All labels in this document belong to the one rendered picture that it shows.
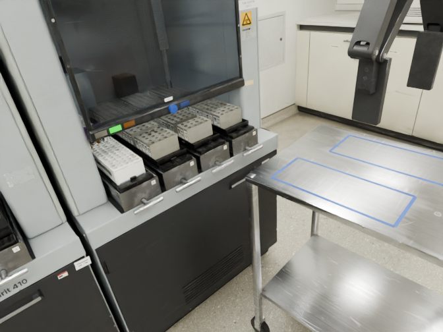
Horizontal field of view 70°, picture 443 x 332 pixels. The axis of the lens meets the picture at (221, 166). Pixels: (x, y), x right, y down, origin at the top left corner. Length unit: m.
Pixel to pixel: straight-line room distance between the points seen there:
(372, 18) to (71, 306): 1.08
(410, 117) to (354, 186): 2.05
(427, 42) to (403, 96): 2.43
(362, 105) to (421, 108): 2.52
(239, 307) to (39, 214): 0.99
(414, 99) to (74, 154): 2.48
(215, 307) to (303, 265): 0.49
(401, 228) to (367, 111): 0.48
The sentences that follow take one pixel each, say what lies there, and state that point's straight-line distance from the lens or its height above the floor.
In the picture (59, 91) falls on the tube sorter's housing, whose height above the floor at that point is 1.12.
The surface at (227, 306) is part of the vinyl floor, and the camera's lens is 1.64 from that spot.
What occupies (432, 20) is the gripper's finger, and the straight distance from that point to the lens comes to 0.48.
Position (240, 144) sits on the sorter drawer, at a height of 0.77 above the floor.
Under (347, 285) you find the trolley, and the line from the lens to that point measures 1.39.
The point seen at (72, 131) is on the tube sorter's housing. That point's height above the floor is 1.01.
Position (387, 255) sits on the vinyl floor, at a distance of 1.94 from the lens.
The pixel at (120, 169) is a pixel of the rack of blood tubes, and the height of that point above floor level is 0.86.
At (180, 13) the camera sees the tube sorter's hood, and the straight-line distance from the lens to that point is 1.07.
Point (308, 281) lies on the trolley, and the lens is 1.37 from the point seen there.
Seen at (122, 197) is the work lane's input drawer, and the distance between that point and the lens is 1.01.
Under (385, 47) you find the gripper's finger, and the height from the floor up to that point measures 1.27.
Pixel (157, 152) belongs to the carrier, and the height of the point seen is 0.84.
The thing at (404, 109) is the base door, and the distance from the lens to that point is 2.94.
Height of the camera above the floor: 1.34
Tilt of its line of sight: 31 degrees down
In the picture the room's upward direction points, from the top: 6 degrees counter-clockwise
